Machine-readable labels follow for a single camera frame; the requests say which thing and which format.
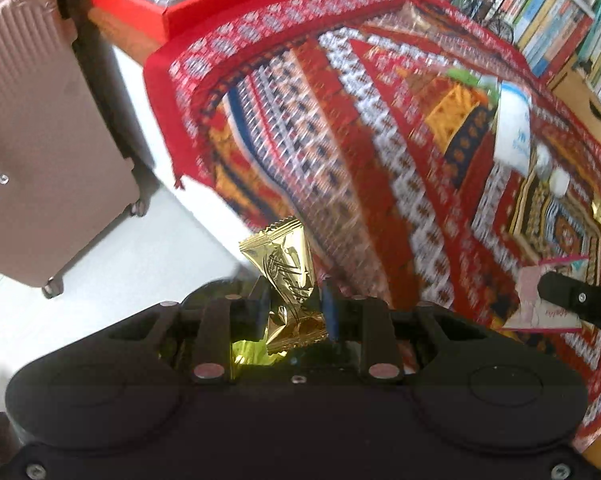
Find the red patterned tablecloth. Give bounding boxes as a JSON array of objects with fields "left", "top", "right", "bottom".
[{"left": 143, "top": 0, "right": 601, "bottom": 453}]

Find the red box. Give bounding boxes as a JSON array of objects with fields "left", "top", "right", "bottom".
[{"left": 85, "top": 0, "right": 287, "bottom": 41}]

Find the wooden leg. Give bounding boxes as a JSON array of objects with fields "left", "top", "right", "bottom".
[{"left": 580, "top": 437, "right": 601, "bottom": 472}]

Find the row of shelf books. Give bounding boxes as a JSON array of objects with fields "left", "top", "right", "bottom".
[{"left": 423, "top": 0, "right": 601, "bottom": 121}]

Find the green wrapper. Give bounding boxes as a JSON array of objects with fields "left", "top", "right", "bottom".
[{"left": 445, "top": 67, "right": 499, "bottom": 95}]

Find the white blue packet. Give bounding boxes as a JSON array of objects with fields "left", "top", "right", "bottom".
[{"left": 494, "top": 81, "right": 534, "bottom": 172}]

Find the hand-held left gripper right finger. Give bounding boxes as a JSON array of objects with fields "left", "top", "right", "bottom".
[{"left": 320, "top": 281, "right": 487, "bottom": 386}]

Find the pink white wrapper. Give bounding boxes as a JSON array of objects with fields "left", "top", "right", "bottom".
[{"left": 501, "top": 255, "right": 589, "bottom": 333}]

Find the black bicycle model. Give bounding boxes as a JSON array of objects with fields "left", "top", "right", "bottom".
[{"left": 459, "top": 0, "right": 515, "bottom": 37}]

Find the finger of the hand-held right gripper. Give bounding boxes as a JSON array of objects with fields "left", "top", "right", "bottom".
[{"left": 537, "top": 270, "right": 601, "bottom": 337}]

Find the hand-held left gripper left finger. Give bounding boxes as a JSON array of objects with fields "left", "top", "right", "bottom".
[{"left": 103, "top": 278, "right": 271, "bottom": 386}]

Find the gold candy wrapper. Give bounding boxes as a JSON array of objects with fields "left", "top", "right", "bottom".
[{"left": 238, "top": 216, "right": 331, "bottom": 361}]

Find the brown cardboard box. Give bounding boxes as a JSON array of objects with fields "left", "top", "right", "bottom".
[{"left": 549, "top": 66, "right": 601, "bottom": 137}]

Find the pink ribbed suitcase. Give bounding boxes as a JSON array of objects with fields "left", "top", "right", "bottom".
[{"left": 0, "top": 0, "right": 148, "bottom": 300}]

